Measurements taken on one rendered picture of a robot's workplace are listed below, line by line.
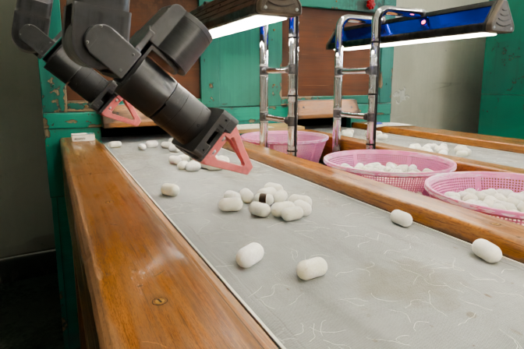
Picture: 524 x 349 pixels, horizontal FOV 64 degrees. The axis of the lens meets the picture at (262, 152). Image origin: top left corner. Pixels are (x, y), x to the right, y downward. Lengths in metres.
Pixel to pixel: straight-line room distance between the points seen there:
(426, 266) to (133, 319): 0.30
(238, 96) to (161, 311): 1.25
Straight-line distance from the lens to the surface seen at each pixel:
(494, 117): 3.52
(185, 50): 0.52
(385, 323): 0.38
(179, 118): 0.51
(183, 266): 0.41
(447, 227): 0.59
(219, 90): 1.50
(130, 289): 0.38
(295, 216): 0.59
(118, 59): 0.48
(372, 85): 1.12
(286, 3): 0.73
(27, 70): 2.21
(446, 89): 3.76
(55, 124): 1.41
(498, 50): 3.53
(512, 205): 0.77
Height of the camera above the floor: 0.93
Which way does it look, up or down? 10 degrees down
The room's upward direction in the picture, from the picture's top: straight up
